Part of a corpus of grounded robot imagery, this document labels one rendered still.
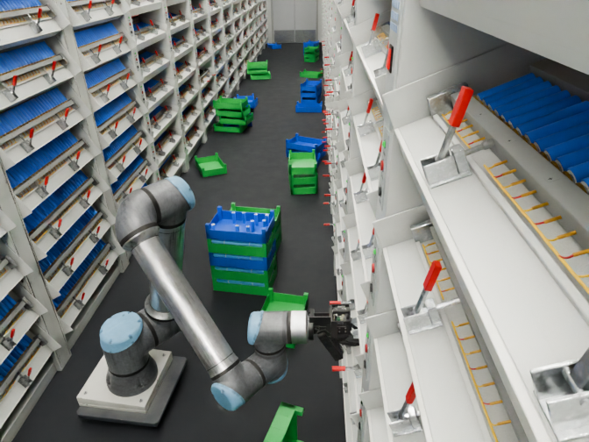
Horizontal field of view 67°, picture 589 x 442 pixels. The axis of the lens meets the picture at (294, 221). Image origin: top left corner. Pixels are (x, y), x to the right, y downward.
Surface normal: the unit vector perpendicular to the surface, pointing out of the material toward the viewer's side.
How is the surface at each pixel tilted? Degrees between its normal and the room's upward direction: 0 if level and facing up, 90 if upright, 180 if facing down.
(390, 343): 23
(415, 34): 90
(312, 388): 0
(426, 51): 90
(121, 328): 6
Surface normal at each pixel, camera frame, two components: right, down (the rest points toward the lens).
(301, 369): -0.02, -0.87
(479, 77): -0.04, 0.50
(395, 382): -0.40, -0.81
